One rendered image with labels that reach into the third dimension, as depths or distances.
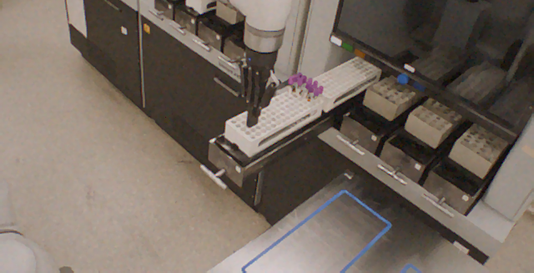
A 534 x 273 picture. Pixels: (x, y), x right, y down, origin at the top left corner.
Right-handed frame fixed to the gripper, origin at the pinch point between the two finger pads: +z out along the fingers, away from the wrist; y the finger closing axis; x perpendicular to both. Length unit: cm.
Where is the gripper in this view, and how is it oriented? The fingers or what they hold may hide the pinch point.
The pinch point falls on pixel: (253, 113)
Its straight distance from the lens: 115.3
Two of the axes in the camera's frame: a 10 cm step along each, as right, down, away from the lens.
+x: -6.9, 3.7, -6.2
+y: -7.1, -5.1, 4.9
